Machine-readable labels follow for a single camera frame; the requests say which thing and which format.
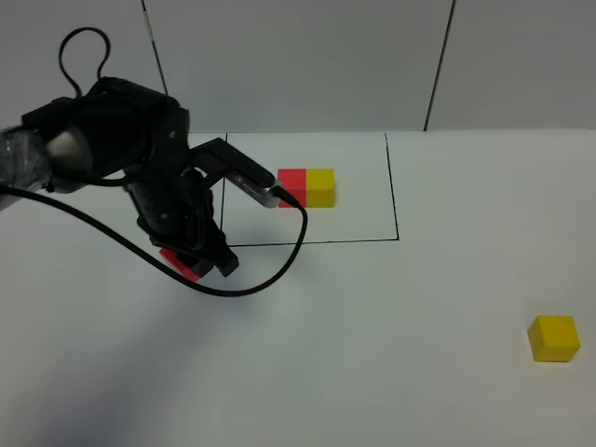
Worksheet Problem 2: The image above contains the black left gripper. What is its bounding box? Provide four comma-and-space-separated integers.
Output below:
127, 166, 239, 278

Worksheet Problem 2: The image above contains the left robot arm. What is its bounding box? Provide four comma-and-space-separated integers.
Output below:
7, 77, 239, 276

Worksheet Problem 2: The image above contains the red template block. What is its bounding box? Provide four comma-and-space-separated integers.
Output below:
278, 169, 306, 208

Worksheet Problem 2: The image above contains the yellow template block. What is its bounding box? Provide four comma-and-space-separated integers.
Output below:
305, 169, 335, 208

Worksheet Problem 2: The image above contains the black cable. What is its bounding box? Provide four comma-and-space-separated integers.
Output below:
0, 26, 309, 297

